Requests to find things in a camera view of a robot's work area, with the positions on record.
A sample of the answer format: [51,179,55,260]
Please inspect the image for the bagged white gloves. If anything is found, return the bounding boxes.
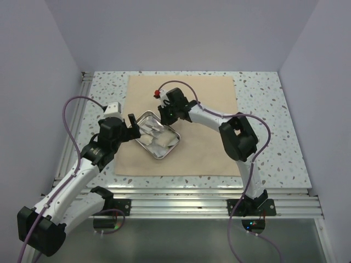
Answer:
[138,133,155,146]

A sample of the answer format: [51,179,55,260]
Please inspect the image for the aluminium rail frame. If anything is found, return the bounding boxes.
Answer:
[68,71,323,219]

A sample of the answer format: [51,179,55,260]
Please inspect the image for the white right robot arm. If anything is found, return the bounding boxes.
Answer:
[154,88,268,215]

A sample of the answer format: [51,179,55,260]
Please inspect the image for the bagged gauze pad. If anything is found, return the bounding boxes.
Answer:
[155,131,177,148]

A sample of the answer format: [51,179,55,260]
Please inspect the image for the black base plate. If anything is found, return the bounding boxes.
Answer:
[103,198,132,216]
[233,199,277,217]

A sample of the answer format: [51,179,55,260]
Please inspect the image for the steel tweezers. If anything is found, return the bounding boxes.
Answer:
[144,123,162,133]

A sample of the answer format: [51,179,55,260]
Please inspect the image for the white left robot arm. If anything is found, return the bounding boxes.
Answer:
[17,114,140,262]

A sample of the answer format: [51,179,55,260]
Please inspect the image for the steel instrument tray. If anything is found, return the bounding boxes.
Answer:
[136,111,180,160]

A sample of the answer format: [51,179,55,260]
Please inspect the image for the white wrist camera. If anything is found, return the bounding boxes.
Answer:
[154,89,168,106]
[104,101,122,118]

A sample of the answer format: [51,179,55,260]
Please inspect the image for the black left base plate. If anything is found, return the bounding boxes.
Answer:
[103,198,132,216]

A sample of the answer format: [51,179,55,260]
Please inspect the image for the beige cloth mat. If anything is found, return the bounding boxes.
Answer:
[114,76,240,177]

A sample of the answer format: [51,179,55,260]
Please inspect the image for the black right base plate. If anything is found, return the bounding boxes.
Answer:
[233,199,277,217]

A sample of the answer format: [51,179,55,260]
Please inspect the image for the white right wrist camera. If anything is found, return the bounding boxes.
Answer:
[154,89,168,106]

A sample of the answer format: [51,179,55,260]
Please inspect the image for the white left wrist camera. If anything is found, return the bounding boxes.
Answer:
[104,101,122,118]

